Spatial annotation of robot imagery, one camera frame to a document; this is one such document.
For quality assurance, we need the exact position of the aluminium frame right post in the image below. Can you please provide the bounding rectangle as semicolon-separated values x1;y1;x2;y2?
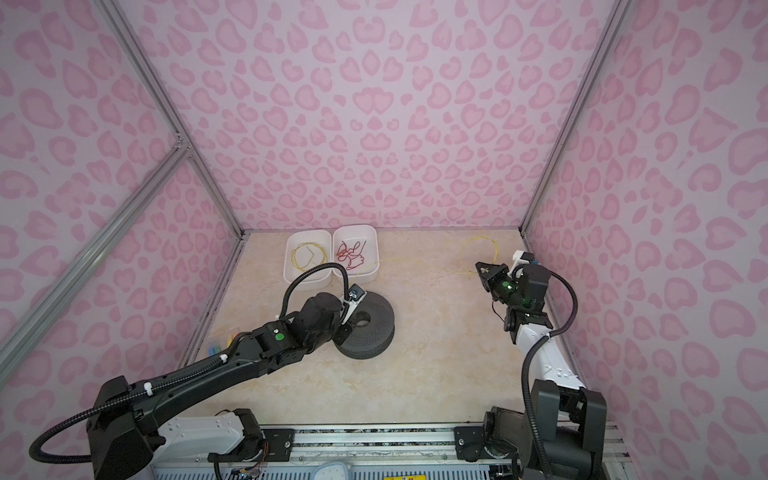
519;0;637;241

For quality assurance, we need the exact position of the dark grey cable spool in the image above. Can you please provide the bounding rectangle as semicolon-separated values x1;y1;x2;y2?
334;292;396;360

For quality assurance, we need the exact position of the aluminium frame left post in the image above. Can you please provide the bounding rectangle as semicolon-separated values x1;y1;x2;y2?
93;0;245;239

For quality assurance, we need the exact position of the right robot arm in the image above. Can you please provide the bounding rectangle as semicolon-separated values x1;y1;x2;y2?
454;252;607;479

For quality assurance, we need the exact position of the white plastic tray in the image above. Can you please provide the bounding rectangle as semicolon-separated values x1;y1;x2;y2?
283;229;333;284
331;225;381;284

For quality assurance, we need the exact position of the pack of coloured markers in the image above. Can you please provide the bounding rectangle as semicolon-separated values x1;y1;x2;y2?
205;332;237;356

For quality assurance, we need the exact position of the red cable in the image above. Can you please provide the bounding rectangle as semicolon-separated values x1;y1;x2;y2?
334;239;368;269

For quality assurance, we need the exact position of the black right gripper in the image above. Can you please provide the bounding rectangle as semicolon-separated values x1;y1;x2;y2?
475;262;525;310

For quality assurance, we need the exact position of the yellow cable in tray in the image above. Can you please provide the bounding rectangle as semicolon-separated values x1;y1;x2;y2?
290;241;329;272

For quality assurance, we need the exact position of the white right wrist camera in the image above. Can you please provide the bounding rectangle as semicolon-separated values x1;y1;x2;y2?
510;250;535;270

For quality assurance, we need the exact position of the white plastic tray right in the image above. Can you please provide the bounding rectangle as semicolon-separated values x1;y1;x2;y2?
331;225;381;284

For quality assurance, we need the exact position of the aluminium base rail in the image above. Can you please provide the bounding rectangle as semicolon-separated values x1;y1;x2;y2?
113;421;638;480

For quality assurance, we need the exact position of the aluminium frame diagonal bar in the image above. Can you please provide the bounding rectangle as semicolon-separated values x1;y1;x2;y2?
1;141;188;385

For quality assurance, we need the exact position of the white plastic tray left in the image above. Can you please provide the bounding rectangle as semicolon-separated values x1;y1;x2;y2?
283;229;333;284

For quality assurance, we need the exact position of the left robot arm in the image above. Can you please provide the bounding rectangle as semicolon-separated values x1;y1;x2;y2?
28;274;367;479

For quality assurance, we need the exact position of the aluminium frame post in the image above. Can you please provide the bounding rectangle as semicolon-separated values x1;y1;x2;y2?
93;0;245;239
519;0;637;241

